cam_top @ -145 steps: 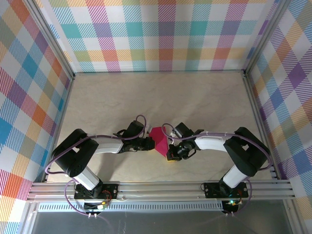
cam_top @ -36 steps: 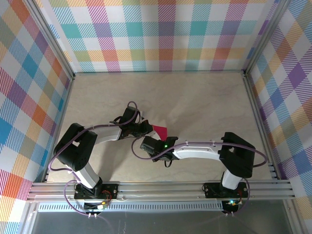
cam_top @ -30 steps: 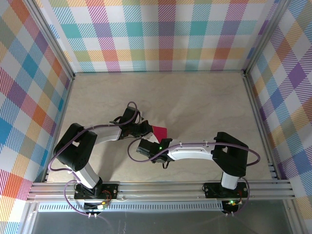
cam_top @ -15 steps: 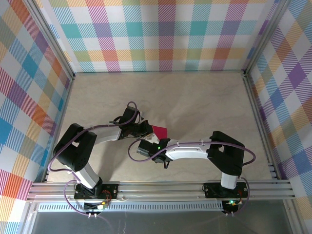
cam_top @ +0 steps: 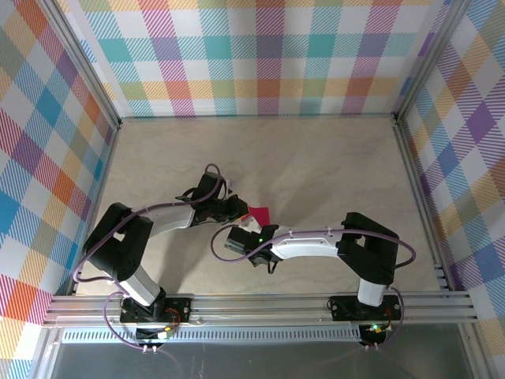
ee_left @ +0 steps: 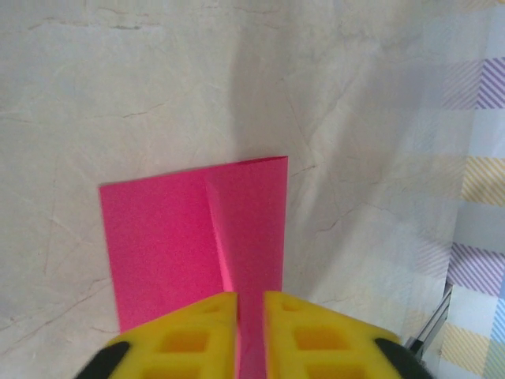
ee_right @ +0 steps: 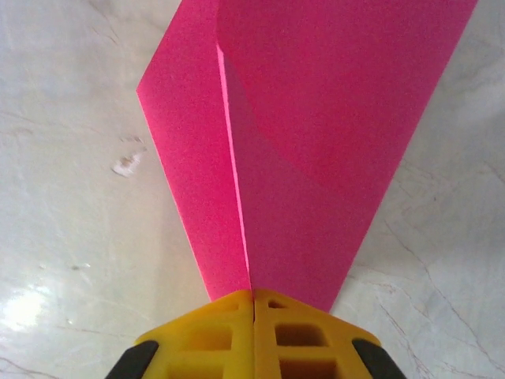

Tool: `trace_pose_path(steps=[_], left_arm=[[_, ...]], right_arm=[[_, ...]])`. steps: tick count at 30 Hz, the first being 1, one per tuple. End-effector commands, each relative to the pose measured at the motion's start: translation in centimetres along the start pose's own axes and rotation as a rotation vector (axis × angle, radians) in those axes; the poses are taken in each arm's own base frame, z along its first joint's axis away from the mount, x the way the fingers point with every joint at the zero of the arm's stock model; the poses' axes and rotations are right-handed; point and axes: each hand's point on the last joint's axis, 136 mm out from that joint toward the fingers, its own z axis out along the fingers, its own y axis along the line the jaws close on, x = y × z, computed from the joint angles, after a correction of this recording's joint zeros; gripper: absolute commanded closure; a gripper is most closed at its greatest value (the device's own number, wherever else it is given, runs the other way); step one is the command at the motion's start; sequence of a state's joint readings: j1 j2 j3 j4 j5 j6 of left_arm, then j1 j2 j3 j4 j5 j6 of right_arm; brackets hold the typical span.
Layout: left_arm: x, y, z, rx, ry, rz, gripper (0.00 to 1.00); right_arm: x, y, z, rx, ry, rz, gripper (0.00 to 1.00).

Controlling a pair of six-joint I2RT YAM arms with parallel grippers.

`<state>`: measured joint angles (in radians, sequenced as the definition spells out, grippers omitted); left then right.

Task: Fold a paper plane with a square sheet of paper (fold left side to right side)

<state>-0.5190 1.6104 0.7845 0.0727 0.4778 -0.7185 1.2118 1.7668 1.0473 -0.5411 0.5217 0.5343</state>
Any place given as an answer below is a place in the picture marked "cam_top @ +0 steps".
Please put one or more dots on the short aluminium frame post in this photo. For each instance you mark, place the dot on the short aluminium frame post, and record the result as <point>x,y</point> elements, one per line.
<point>471,355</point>
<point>45,355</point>

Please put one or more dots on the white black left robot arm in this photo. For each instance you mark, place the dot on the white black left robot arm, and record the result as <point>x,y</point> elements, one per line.
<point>173,221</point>

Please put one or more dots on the aluminium table back rail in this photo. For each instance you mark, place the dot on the aluminium table back rail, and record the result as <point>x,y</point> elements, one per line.
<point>256,115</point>

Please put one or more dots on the pink paper sheet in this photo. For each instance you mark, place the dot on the pink paper sheet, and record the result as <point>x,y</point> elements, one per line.
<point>261,215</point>

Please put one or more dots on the aluminium table side rail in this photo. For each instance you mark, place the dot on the aluminium table side rail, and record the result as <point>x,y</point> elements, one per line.
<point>96,209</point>
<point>410,158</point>

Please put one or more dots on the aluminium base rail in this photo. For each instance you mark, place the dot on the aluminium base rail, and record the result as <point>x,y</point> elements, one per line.
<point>256,308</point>

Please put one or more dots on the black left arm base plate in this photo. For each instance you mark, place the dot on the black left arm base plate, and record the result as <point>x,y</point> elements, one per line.
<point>181,306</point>

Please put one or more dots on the grey metal panel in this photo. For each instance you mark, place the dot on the grey metal panel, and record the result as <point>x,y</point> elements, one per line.
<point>276,363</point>

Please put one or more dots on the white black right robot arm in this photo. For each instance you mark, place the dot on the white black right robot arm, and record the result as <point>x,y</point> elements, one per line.
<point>307,242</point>

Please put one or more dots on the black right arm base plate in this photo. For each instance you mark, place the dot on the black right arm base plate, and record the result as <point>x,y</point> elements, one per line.
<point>341,308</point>

